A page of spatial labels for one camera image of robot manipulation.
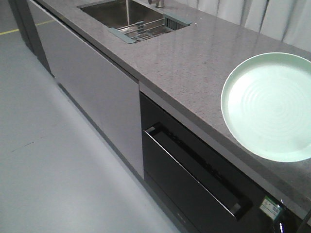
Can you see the stainless steel sink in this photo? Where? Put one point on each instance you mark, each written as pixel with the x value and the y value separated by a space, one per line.
pixel 121 13

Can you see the black built-in dishwasher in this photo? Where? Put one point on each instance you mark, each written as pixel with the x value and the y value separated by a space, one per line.
pixel 203 190

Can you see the chrome faucet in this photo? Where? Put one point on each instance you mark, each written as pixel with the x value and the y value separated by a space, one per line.
pixel 158 3

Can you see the white pleated curtain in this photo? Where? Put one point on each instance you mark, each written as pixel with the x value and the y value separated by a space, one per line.
pixel 242 26

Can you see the grey-green dish drying rack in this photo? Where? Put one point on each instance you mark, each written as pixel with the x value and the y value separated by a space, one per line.
pixel 141 30

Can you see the grey cabinet door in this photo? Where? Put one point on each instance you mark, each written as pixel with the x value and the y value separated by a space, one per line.
pixel 107 95

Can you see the light green round plate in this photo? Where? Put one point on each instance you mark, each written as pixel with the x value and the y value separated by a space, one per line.
pixel 266 105

